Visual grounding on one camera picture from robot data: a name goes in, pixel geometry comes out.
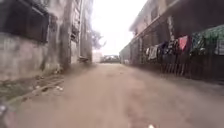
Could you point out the dark vehicle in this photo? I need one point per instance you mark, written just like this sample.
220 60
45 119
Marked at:
110 59

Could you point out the tree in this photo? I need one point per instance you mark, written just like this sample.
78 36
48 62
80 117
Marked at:
96 38

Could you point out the brown dirt road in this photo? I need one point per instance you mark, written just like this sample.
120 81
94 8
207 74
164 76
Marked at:
123 96

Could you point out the robot's own part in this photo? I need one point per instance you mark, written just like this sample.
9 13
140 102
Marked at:
151 126

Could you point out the row of hanging laundry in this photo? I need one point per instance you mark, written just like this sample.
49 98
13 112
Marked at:
186 43

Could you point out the building with dark fence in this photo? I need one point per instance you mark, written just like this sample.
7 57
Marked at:
186 40

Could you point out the stained grey concrete building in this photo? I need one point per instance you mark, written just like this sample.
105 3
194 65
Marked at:
36 36

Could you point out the strip of rubble and weeds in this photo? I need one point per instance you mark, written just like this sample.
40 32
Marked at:
30 87

